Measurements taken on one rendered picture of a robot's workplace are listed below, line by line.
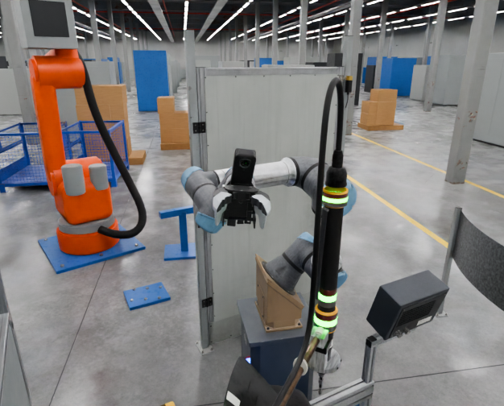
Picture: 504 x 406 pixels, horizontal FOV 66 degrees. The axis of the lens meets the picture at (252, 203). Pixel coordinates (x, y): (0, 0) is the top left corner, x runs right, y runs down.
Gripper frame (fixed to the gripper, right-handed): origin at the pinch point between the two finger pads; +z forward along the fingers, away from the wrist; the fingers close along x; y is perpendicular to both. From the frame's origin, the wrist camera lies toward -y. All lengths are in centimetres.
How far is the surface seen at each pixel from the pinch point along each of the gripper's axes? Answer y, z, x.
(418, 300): 46, -52, -68
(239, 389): 34.4, 7.4, -2.2
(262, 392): 37.2, 4.9, -7.0
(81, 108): 46, -745, 304
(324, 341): 21.7, 8.8, -16.8
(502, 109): -28, -903, -665
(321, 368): 29.0, 7.2, -17.6
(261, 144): 14, -194, -18
